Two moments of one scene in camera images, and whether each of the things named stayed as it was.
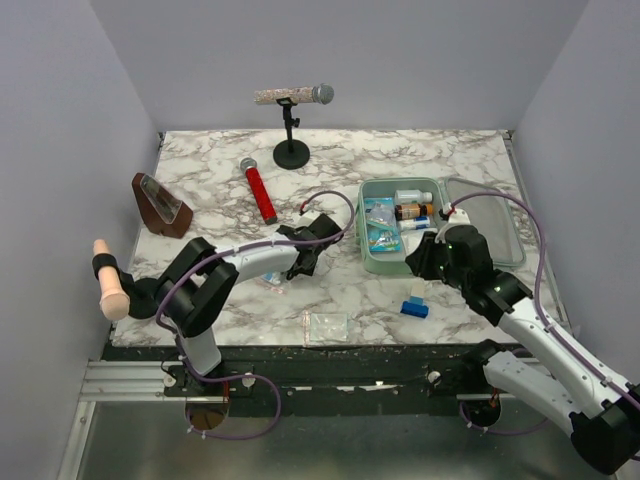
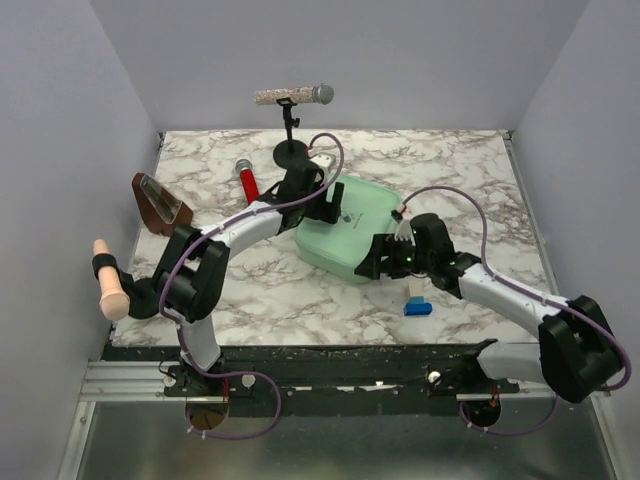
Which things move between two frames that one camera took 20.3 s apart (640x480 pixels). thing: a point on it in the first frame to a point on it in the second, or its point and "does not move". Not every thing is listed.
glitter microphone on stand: (322, 93) does not move
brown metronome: (161, 212) does not move
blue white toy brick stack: (415, 305) does not move
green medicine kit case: (485, 202) to (366, 210)
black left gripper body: (310, 270) to (312, 207)
